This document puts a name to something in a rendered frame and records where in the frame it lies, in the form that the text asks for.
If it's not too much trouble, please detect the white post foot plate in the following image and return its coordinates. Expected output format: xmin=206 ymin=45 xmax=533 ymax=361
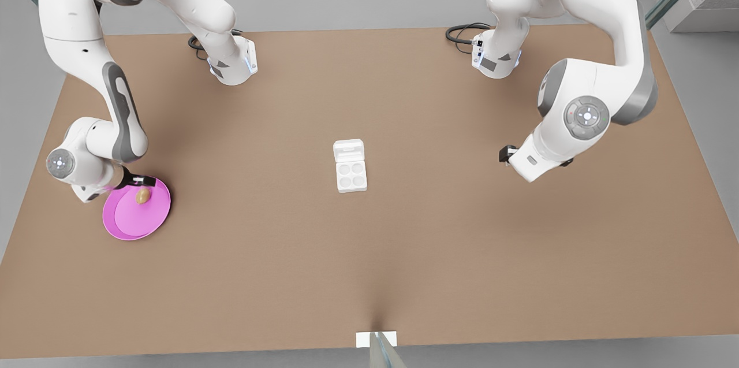
xmin=356 ymin=330 xmax=398 ymax=349

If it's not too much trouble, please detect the white egg box lid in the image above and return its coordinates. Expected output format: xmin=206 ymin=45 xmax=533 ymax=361
xmin=333 ymin=139 xmax=366 ymax=163

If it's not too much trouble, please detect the black cable loop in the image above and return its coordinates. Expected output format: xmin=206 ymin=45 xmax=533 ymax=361
xmin=188 ymin=29 xmax=245 ymax=61
xmin=445 ymin=23 xmax=492 ymax=55

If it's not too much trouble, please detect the pink round plate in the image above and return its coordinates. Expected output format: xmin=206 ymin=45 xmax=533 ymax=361
xmin=102 ymin=176 xmax=172 ymax=241

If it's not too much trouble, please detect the white egg box base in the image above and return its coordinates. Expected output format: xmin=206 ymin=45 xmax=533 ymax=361
xmin=335 ymin=159 xmax=368 ymax=194

